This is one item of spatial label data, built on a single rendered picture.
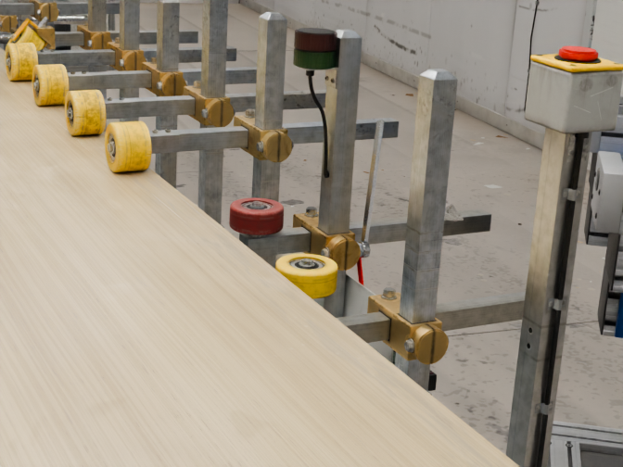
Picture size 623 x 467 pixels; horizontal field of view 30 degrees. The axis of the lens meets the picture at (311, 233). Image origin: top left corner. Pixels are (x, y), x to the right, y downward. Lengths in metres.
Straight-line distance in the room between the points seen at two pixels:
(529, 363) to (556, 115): 0.29
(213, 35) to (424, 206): 0.76
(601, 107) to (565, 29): 4.70
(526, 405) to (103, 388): 0.48
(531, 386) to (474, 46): 5.48
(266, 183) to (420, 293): 0.50
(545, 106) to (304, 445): 0.44
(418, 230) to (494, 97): 5.05
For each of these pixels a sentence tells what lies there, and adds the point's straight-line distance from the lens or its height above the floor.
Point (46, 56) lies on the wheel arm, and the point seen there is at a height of 0.95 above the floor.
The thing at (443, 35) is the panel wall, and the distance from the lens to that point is 7.09.
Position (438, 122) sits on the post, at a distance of 1.46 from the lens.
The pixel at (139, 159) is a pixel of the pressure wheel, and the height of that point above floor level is 0.93.
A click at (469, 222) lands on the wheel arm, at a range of 1.91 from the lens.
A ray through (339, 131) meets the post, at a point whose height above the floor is 1.03.
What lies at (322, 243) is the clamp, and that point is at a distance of 1.73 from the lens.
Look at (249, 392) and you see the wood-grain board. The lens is 1.16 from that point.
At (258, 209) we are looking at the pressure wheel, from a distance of 1.71.
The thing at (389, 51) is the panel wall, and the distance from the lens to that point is 7.79.
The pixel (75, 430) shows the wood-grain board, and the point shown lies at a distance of 1.09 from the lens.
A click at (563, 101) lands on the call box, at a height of 1.18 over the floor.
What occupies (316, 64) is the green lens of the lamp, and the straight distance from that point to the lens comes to 1.63.
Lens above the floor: 1.42
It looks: 18 degrees down
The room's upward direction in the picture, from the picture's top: 3 degrees clockwise
